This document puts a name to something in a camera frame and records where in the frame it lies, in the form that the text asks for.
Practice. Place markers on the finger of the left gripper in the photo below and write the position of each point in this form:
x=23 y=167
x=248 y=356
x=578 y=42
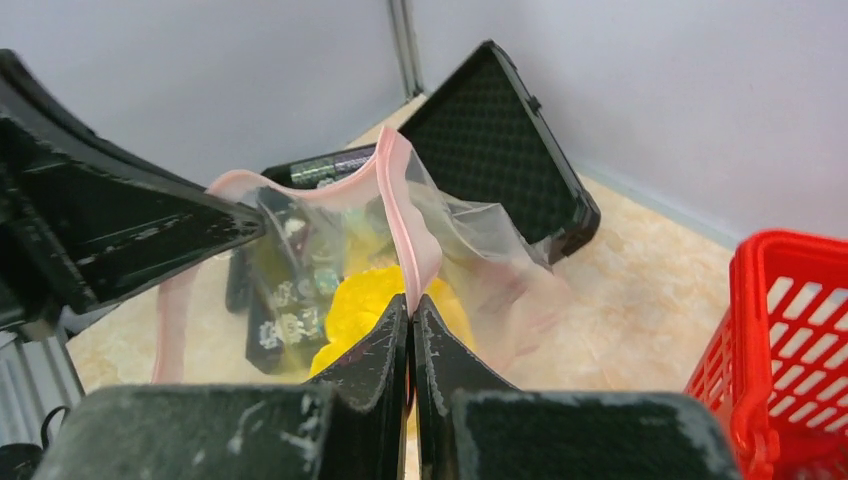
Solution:
x=86 y=224

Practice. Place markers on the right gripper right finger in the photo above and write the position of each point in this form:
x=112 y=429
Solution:
x=446 y=374

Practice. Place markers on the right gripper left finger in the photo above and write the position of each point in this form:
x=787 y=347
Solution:
x=363 y=433

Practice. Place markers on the yellow toy cabbage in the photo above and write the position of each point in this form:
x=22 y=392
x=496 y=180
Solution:
x=362 y=297

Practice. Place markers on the clear zip top bag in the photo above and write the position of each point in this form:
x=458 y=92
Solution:
x=512 y=298

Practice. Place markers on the red plastic basket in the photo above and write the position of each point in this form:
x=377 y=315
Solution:
x=774 y=373

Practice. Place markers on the black poker chip case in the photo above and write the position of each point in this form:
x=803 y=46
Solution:
x=487 y=147

